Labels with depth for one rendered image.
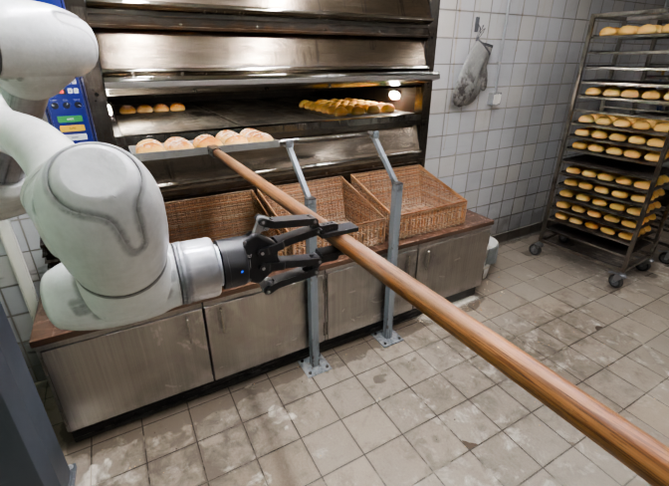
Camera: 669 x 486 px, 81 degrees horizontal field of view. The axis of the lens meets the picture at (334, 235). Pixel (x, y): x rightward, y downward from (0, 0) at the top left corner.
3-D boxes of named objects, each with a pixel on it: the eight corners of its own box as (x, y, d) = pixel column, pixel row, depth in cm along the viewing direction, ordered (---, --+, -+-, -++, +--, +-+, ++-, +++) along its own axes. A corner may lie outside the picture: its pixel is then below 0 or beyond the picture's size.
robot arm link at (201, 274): (177, 287, 61) (216, 278, 64) (187, 317, 54) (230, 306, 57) (167, 233, 58) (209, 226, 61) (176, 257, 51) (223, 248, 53)
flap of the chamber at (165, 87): (105, 89, 158) (107, 96, 176) (440, 79, 238) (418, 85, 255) (104, 82, 158) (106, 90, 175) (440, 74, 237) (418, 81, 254)
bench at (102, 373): (77, 369, 209) (44, 275, 185) (427, 264, 316) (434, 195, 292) (72, 455, 164) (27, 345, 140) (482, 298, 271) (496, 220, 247)
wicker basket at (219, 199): (152, 255, 204) (141, 204, 193) (257, 233, 229) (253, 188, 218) (165, 301, 166) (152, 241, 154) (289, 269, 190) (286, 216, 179)
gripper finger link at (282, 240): (252, 250, 63) (250, 242, 62) (315, 227, 67) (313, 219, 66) (260, 259, 59) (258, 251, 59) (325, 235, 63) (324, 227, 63)
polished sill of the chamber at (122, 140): (116, 144, 185) (114, 135, 184) (414, 119, 265) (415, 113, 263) (116, 146, 181) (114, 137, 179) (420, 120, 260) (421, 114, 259)
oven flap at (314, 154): (128, 192, 189) (118, 150, 187) (417, 153, 268) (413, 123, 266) (127, 191, 185) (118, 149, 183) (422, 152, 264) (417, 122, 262)
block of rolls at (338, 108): (297, 107, 294) (297, 100, 292) (351, 104, 315) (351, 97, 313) (336, 117, 245) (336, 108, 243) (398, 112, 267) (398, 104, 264)
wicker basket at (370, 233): (258, 233, 229) (254, 187, 218) (340, 216, 255) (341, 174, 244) (293, 269, 191) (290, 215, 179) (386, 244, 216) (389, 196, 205)
